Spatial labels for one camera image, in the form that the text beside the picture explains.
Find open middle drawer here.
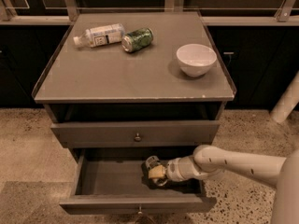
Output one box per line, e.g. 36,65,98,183
60,147,217,215

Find white cylindrical post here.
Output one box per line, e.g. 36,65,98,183
270,72,299,123

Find metal middle drawer handle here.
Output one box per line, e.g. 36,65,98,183
134,208,154,224

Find grey drawer cabinet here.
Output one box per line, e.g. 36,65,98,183
32,11,237,217

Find closed top drawer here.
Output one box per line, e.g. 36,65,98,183
51,120,220,148

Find white green 7up can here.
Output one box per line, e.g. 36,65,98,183
145,156,167,187

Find clear plastic water bottle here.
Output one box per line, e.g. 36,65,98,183
73,23,125,48

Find round top drawer knob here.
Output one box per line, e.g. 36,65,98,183
135,133,142,142

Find dark green soda can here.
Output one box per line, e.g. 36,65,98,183
121,28,153,53

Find white ceramic bowl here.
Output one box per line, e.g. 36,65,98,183
176,44,217,77

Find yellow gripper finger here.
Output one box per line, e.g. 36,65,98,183
149,165,166,179

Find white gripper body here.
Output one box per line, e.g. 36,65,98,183
166,158,184,182

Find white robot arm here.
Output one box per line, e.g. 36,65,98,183
146,145,299,224

